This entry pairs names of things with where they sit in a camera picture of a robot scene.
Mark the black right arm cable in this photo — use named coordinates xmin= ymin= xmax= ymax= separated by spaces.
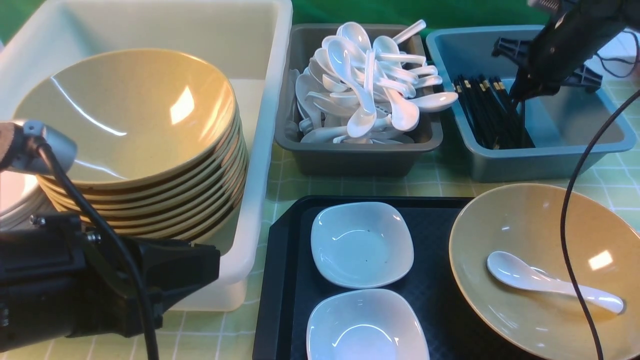
xmin=560 ymin=30 xmax=640 ymax=360

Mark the top tan stacked bowl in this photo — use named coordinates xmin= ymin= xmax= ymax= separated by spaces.
xmin=13 ymin=48 xmax=242 ymax=185

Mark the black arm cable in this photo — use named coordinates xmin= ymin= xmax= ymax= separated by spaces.
xmin=560 ymin=30 xmax=640 ymax=360
xmin=35 ymin=140 xmax=161 ymax=360

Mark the blue chopstick bin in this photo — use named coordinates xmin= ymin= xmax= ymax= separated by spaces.
xmin=425 ymin=24 xmax=617 ymax=183

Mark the white square dish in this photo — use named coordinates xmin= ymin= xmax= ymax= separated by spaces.
xmin=310 ymin=202 xmax=415 ymax=290
xmin=306 ymin=288 xmax=431 ymax=360

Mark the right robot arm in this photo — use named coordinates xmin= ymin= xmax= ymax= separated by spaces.
xmin=492 ymin=0 xmax=640 ymax=101

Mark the bundle of black chopsticks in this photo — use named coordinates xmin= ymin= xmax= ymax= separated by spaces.
xmin=453 ymin=75 xmax=535 ymax=150

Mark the top white stacked dish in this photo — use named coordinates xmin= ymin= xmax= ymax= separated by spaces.
xmin=0 ymin=171 xmax=43 ymax=216

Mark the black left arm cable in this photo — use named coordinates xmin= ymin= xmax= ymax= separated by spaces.
xmin=35 ymin=140 xmax=161 ymax=360

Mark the tan noodle bowl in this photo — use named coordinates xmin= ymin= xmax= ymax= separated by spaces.
xmin=449 ymin=183 xmax=640 ymax=360

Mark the pile of white spoons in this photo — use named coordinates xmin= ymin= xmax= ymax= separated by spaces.
xmin=286 ymin=19 xmax=458 ymax=144

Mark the large white plastic tub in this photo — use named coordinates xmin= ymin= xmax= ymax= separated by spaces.
xmin=0 ymin=0 xmax=293 ymax=312

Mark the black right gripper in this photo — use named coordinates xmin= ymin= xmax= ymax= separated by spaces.
xmin=491 ymin=10 xmax=626 ymax=101

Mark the black serving tray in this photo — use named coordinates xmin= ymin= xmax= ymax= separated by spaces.
xmin=253 ymin=195 xmax=535 ymax=360

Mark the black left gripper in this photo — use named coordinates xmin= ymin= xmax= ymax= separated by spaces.
xmin=0 ymin=213 xmax=221 ymax=346

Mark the green backdrop cloth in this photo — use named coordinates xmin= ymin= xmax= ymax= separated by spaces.
xmin=0 ymin=0 xmax=551 ymax=36

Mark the white ceramic soup spoon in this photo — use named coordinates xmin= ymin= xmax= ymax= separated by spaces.
xmin=486 ymin=251 xmax=626 ymax=314

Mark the grey spoon bin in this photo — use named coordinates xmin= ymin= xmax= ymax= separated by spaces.
xmin=274 ymin=23 xmax=444 ymax=177

